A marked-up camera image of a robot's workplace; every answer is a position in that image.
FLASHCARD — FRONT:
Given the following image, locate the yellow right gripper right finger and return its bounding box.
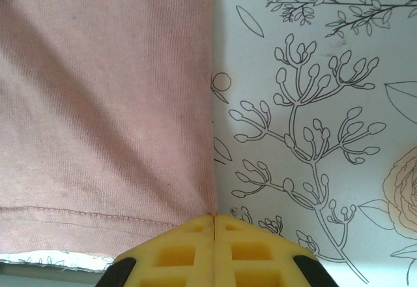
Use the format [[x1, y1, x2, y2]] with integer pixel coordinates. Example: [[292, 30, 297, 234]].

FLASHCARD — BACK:
[[213, 214, 330, 287]]

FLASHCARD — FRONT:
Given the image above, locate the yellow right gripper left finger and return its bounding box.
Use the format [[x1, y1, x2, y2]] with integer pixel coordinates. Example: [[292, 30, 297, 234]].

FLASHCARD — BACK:
[[97, 215, 215, 287]]

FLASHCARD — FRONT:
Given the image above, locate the pink t-shirt with pixel print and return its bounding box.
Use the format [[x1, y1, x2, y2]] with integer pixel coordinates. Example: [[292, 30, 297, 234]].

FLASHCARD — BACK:
[[0, 0, 220, 258]]

